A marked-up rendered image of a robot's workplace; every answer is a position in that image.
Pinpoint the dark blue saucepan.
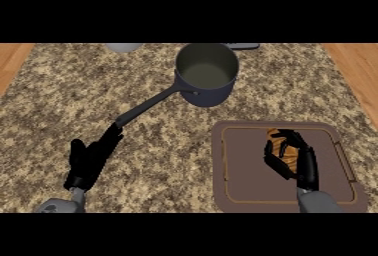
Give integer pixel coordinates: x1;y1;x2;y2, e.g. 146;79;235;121
114;43;241;129

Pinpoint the brown rectangular tray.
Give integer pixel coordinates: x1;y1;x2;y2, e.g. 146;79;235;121
211;120;369;214

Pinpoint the dark grey flat object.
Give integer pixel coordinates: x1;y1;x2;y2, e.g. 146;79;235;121
226;43;261;51

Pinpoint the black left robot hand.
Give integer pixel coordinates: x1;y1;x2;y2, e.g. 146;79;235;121
64;121;126;192

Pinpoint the golden brown croissant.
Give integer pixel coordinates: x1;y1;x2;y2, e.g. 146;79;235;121
266;128;300;175

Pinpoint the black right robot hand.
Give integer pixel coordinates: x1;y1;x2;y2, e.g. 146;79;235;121
263;129;320;193

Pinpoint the pale grey round object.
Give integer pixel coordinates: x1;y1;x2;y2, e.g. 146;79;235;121
103;43;145;54

